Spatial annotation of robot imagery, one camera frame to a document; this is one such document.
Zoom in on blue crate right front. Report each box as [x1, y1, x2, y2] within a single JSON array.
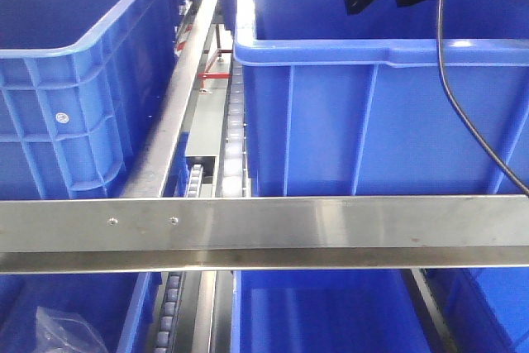
[[234, 0, 528, 197]]

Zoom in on blue crate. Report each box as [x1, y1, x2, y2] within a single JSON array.
[[1, 273, 161, 352], [234, 0, 528, 197], [231, 270, 431, 352], [1, 0, 176, 200]]

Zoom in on blue crate left front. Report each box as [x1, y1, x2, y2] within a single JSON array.
[[1, 0, 176, 200]]

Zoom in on blue crate lower right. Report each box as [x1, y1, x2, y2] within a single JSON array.
[[231, 270, 431, 352]]

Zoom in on blue crate lower left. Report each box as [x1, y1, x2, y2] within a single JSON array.
[[1, 273, 161, 352]]

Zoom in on clear plastic bag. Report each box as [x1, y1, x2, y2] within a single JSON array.
[[33, 307, 107, 352]]

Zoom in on black cable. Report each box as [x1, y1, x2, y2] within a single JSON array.
[[436, 0, 529, 198]]

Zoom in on steel shelf front rail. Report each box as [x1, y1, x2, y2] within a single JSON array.
[[1, 195, 528, 274]]

